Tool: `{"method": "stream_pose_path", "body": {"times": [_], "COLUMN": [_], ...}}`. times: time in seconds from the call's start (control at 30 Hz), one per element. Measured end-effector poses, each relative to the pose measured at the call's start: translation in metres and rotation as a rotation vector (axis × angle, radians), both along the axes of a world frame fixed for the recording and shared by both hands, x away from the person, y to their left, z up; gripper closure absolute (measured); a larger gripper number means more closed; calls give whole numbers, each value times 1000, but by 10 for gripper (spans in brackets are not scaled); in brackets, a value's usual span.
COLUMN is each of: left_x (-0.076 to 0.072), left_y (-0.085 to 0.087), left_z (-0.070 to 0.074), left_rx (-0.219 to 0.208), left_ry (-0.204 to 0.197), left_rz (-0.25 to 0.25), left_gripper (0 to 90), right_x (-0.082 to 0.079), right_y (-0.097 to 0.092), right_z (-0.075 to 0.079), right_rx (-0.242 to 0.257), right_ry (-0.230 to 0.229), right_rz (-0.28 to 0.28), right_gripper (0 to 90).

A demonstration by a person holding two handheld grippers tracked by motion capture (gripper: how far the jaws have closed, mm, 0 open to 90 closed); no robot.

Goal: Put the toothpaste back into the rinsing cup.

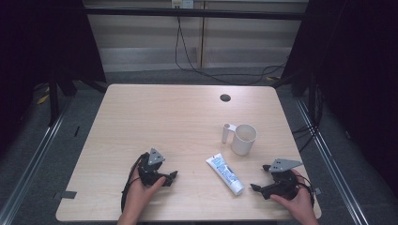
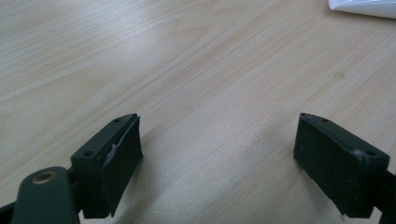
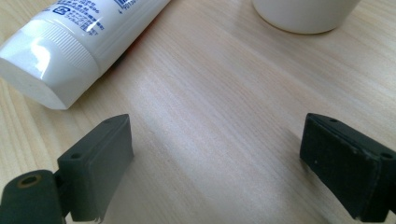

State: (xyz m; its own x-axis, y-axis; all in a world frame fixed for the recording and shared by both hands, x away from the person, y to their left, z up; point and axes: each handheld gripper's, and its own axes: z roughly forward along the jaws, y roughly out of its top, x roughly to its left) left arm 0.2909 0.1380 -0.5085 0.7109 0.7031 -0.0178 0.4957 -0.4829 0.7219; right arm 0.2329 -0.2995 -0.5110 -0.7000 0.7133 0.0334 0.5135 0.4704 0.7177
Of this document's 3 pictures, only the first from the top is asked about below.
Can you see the black curtain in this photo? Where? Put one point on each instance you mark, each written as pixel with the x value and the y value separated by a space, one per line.
pixel 40 43
pixel 356 62

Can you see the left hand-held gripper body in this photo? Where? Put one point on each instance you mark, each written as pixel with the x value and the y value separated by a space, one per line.
pixel 149 170

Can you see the black metal stand leg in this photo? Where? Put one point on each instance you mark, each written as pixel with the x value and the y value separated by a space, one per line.
pixel 53 100

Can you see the metal floor rail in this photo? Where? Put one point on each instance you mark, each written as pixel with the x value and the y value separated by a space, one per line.
pixel 334 175
pixel 31 162

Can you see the yellow floor object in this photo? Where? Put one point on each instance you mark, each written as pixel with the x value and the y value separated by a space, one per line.
pixel 42 99

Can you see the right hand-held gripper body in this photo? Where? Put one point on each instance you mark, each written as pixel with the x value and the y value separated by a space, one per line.
pixel 281 182

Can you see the grey table bracket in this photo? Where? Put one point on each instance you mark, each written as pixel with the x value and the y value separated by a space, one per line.
pixel 318 191
pixel 64 195

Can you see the person's right hand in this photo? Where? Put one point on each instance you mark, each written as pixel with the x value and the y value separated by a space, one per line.
pixel 297 203

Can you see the dark round table grommet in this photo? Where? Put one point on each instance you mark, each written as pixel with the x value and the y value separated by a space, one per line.
pixel 225 97

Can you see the white toothpaste tube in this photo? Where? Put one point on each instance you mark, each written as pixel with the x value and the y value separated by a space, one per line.
pixel 225 173

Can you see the black horizontal frame bar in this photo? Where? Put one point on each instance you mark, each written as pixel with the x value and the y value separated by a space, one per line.
pixel 194 13

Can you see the person's left hand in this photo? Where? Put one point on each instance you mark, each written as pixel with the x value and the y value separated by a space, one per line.
pixel 140 193

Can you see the white wall outlet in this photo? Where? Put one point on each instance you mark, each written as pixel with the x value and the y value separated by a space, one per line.
pixel 182 3

